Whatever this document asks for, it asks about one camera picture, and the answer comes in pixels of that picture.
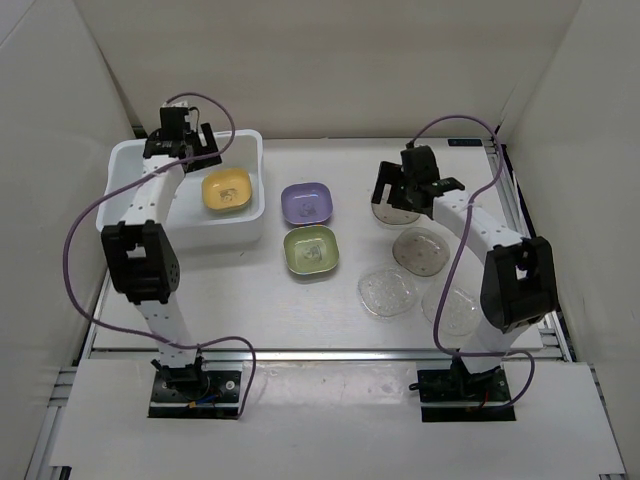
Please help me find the white plastic bin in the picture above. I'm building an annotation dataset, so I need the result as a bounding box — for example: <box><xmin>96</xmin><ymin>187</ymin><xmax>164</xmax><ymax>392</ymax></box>
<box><xmin>95</xmin><ymin>129</ymin><xmax>266</xmax><ymax>253</ymax></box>

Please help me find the aluminium frame rail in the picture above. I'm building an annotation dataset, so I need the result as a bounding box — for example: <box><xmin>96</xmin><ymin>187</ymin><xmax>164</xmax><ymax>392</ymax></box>
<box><xmin>485</xmin><ymin>142</ymin><xmax>576</xmax><ymax>363</ymax></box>
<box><xmin>81</xmin><ymin>349</ymin><xmax>450</xmax><ymax>362</ymax></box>

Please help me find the smoky clear plate middle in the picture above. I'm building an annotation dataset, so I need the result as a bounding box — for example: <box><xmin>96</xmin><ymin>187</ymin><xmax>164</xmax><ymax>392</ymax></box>
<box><xmin>392</xmin><ymin>227</ymin><xmax>450</xmax><ymax>277</ymax></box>

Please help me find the clear textured plate left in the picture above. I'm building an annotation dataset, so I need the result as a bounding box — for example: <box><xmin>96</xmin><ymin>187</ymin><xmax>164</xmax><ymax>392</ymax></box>
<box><xmin>357</xmin><ymin>267</ymin><xmax>417</xmax><ymax>318</ymax></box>

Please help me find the purple panda plate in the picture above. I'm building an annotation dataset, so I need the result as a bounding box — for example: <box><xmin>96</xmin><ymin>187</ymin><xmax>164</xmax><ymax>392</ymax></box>
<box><xmin>281</xmin><ymin>182</ymin><xmax>333</xmax><ymax>226</ymax></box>

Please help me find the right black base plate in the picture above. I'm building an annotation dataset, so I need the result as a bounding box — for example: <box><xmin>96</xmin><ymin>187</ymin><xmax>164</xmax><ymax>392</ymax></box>
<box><xmin>409</xmin><ymin>358</ymin><xmax>516</xmax><ymax>423</ymax></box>

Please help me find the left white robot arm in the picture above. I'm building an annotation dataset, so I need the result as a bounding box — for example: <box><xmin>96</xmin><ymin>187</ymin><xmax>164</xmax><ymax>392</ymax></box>
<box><xmin>101</xmin><ymin>100</ymin><xmax>222</xmax><ymax>401</ymax></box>

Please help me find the clear textured plate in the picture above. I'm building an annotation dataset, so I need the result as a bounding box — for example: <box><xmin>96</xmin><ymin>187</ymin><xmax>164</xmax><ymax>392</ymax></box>
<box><xmin>421</xmin><ymin>283</ymin><xmax>481</xmax><ymax>336</ymax></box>
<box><xmin>357</xmin><ymin>267</ymin><xmax>417</xmax><ymax>318</ymax></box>

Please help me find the aluminium frame rail front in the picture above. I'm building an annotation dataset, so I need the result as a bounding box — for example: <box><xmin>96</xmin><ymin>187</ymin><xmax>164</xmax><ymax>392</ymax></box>
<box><xmin>81</xmin><ymin>349</ymin><xmax>450</xmax><ymax>362</ymax></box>

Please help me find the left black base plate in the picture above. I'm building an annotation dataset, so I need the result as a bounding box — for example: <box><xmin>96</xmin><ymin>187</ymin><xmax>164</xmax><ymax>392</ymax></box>
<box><xmin>147</xmin><ymin>357</ymin><xmax>242</xmax><ymax>420</ymax></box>

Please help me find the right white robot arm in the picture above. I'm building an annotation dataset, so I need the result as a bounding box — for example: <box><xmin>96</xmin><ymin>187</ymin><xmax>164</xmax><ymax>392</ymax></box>
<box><xmin>371</xmin><ymin>146</ymin><xmax>558</xmax><ymax>400</ymax></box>

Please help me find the yellow panda plate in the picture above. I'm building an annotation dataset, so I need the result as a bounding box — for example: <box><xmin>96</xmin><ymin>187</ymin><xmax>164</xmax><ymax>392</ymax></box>
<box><xmin>201</xmin><ymin>168</ymin><xmax>252</xmax><ymax>201</ymax></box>

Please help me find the aluminium frame rail right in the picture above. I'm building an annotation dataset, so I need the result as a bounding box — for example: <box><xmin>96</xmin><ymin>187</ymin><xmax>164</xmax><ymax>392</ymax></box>
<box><xmin>485</xmin><ymin>142</ymin><xmax>576</xmax><ymax>363</ymax></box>

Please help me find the clear textured plate right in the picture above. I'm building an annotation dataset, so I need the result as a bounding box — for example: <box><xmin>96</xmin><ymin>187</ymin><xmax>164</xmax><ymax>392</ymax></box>
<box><xmin>421</xmin><ymin>283</ymin><xmax>481</xmax><ymax>336</ymax></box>

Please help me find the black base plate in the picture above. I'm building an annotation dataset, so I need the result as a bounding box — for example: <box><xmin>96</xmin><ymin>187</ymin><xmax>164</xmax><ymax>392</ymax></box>
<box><xmin>147</xmin><ymin>357</ymin><xmax>242</xmax><ymax>420</ymax></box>
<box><xmin>409</xmin><ymin>358</ymin><xmax>516</xmax><ymax>423</ymax></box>

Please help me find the smoky clear plate far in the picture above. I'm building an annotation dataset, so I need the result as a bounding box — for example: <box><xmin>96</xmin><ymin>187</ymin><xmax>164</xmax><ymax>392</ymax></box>
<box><xmin>371</xmin><ymin>200</ymin><xmax>420</xmax><ymax>226</ymax></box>

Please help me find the smoky clear plate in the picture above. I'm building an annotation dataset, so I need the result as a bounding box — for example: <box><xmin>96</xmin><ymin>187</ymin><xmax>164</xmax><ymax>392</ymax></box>
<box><xmin>392</xmin><ymin>227</ymin><xmax>450</xmax><ymax>277</ymax></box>
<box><xmin>371</xmin><ymin>200</ymin><xmax>420</xmax><ymax>226</ymax></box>

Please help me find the light green panda plate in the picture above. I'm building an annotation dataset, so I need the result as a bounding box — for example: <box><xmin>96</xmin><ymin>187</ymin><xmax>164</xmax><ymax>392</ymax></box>
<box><xmin>203</xmin><ymin>198</ymin><xmax>251</xmax><ymax>215</ymax></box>

